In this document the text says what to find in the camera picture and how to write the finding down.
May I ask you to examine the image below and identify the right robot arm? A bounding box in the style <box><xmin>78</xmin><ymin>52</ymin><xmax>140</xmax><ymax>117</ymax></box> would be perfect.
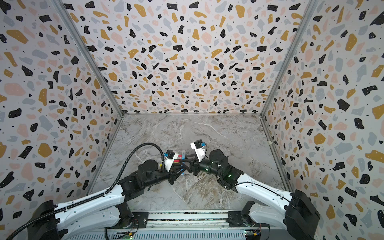
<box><xmin>173</xmin><ymin>149</ymin><xmax>321</xmax><ymax>240</ymax></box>

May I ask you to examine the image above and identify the blue highlighter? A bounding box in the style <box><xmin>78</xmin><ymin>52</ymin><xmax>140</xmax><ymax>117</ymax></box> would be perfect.
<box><xmin>180</xmin><ymin>150</ymin><xmax>186</xmax><ymax>170</ymax></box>

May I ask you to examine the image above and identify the black corrugated cable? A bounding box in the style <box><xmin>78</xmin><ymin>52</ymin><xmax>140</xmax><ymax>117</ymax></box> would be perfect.
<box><xmin>5</xmin><ymin>142</ymin><xmax>166</xmax><ymax>240</ymax></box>

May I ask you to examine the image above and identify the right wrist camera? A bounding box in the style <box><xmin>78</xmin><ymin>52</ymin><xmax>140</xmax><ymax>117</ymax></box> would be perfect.
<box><xmin>191</xmin><ymin>140</ymin><xmax>207</xmax><ymax>162</ymax></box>

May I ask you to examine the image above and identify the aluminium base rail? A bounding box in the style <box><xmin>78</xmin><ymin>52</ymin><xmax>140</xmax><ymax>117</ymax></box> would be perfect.
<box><xmin>57</xmin><ymin>202</ymin><xmax>319</xmax><ymax>240</ymax></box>

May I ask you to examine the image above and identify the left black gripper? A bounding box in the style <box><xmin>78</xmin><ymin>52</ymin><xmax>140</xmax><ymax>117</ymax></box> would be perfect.
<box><xmin>143</xmin><ymin>162</ymin><xmax>186</xmax><ymax>189</ymax></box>

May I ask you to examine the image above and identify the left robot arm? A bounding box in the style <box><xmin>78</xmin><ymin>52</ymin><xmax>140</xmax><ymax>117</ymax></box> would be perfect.
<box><xmin>27</xmin><ymin>160</ymin><xmax>188</xmax><ymax>240</ymax></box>

